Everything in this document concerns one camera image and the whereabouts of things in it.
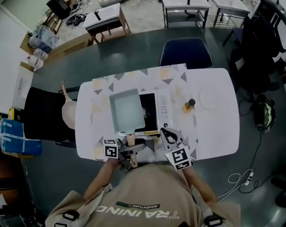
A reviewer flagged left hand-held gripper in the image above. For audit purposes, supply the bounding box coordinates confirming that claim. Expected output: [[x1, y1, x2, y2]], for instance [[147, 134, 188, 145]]
[[102, 138, 147, 171]]

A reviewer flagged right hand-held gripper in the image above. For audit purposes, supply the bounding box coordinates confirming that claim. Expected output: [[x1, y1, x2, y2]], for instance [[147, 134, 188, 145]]
[[160, 127, 195, 172]]

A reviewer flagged white microwave oven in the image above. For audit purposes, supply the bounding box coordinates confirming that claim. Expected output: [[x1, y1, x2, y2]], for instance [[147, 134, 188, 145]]
[[118, 92, 173, 137]]

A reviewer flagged rectangular pan with wooden handle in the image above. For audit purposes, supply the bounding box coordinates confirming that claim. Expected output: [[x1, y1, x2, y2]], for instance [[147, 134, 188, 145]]
[[108, 88, 146, 168]]

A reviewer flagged person's right forearm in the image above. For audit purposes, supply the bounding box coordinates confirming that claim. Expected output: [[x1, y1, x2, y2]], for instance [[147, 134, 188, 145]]
[[180, 165, 218, 205]]

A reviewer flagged person's left forearm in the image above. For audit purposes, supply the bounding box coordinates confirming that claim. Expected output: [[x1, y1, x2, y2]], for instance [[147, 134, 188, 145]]
[[83, 159, 118, 200]]

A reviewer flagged yellow bottle with black cap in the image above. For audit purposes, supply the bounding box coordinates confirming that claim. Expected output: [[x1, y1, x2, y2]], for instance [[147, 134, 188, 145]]
[[182, 98, 197, 114]]

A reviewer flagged person's beige shirt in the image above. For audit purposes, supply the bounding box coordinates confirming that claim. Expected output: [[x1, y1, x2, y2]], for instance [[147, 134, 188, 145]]
[[44, 161, 242, 227]]

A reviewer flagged clear glass plate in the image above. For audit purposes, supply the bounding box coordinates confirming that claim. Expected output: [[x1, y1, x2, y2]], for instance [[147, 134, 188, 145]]
[[199, 85, 221, 110]]

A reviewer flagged triangle patterned tablecloth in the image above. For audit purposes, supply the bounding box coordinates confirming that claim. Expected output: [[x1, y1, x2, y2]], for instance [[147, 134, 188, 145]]
[[89, 63, 200, 162]]

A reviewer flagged white power strip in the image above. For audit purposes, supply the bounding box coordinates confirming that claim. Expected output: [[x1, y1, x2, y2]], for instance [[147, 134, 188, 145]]
[[243, 170, 254, 186]]

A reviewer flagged blue chair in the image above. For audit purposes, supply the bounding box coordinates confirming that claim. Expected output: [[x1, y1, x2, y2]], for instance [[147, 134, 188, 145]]
[[159, 37, 214, 70]]

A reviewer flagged black mesh chair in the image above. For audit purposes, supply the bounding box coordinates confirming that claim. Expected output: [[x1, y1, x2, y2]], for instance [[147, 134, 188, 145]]
[[23, 86, 77, 143]]

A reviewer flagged green striped helmet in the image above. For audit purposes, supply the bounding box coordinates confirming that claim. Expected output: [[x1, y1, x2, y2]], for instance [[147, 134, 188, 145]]
[[252, 98, 277, 132]]

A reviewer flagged blue cardboard box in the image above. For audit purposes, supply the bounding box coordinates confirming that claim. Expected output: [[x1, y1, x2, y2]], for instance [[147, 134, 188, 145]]
[[0, 118, 43, 156]]

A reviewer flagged black high-back office chair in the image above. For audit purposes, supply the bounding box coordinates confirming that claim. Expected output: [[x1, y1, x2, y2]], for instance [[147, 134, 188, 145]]
[[229, 15, 284, 97]]

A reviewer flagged yellow box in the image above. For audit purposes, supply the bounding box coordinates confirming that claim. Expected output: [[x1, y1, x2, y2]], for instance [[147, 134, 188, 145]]
[[7, 107, 23, 123]]

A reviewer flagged white plastic bag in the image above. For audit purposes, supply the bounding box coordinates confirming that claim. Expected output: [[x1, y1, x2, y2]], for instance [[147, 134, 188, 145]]
[[26, 48, 49, 71]]

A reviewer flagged white wooden-leg side table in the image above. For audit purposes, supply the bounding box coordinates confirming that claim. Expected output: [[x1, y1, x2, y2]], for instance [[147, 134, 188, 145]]
[[82, 2, 132, 45]]

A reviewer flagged clear plastic bag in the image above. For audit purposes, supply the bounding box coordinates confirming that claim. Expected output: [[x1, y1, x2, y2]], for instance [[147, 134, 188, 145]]
[[28, 26, 60, 54]]

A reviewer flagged black cabinet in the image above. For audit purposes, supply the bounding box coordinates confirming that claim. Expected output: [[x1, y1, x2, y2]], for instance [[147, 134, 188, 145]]
[[46, 0, 72, 20]]

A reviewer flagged beige pan with handle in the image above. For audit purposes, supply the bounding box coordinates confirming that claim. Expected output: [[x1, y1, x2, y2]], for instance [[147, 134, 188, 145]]
[[60, 81, 78, 130]]

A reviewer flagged black cable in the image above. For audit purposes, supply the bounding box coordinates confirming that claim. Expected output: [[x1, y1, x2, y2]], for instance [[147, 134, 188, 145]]
[[238, 126, 264, 194]]

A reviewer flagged white metal-frame side table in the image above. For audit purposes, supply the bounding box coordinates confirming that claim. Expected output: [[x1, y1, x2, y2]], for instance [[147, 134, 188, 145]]
[[160, 0, 213, 29], [206, 0, 251, 28]]

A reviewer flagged pile of black cables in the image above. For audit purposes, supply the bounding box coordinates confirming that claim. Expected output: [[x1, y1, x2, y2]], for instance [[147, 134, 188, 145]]
[[65, 0, 89, 29]]

